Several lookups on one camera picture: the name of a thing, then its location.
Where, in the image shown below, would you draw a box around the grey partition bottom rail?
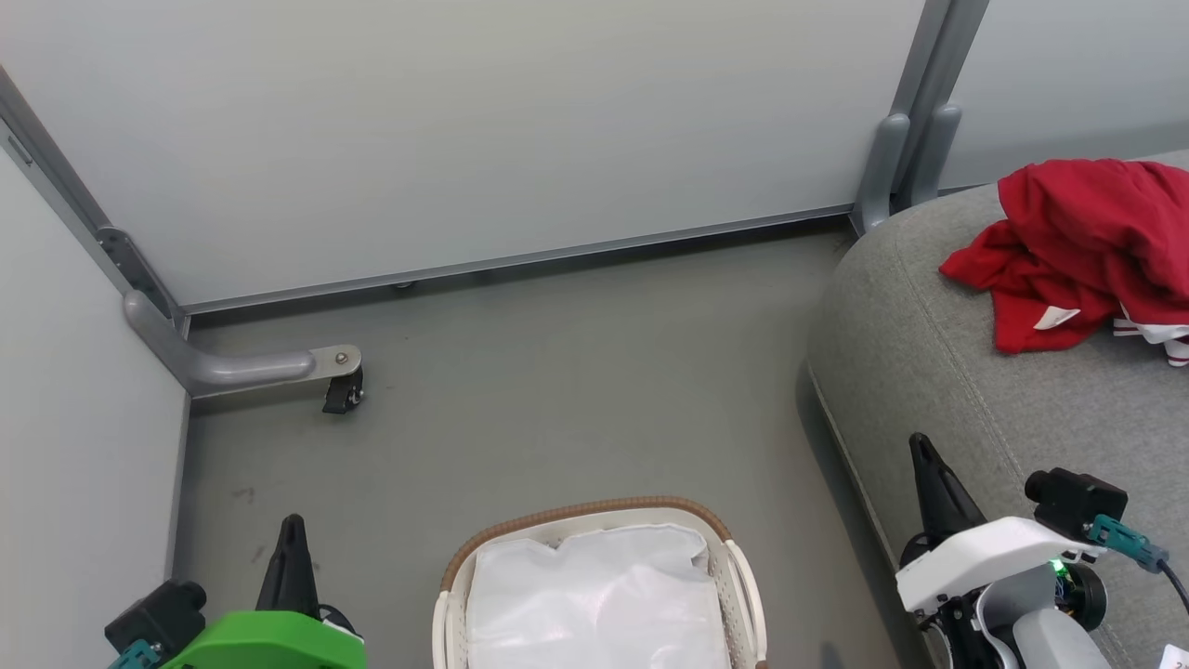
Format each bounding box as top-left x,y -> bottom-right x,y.
181,203 -> 857,318

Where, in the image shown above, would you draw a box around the grey slanted partition post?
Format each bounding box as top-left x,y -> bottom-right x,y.
0,65 -> 192,328

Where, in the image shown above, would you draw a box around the teal cable connector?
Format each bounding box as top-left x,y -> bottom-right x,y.
1086,513 -> 1170,574
109,638 -> 162,669

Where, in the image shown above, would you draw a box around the white cloth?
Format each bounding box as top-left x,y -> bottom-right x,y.
464,523 -> 734,669

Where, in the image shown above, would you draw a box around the teal left cable connector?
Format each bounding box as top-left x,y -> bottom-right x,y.
109,638 -> 162,669

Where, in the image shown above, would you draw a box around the black caster wheel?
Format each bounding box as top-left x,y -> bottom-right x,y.
321,366 -> 366,415

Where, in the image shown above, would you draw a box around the white basket with brown rim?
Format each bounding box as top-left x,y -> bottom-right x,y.
431,495 -> 769,669

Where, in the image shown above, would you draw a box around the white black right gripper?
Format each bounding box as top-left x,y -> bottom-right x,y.
894,432 -> 1107,669

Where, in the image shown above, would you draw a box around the red clothing with white trim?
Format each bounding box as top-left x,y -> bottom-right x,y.
938,158 -> 1189,369

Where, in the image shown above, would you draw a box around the teal right cable connector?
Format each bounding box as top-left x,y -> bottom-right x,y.
1086,513 -> 1170,574

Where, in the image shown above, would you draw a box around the grey partition leg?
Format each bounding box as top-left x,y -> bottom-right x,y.
123,289 -> 362,400

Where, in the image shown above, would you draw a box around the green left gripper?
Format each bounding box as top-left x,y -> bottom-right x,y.
160,513 -> 369,669

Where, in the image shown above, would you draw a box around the grey fabric sofa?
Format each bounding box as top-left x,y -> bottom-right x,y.
805,149 -> 1189,669

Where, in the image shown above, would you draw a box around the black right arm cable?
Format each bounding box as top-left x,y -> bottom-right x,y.
1156,556 -> 1189,616

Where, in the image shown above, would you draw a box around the grey partition post feet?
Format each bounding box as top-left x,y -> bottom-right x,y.
849,102 -> 963,235

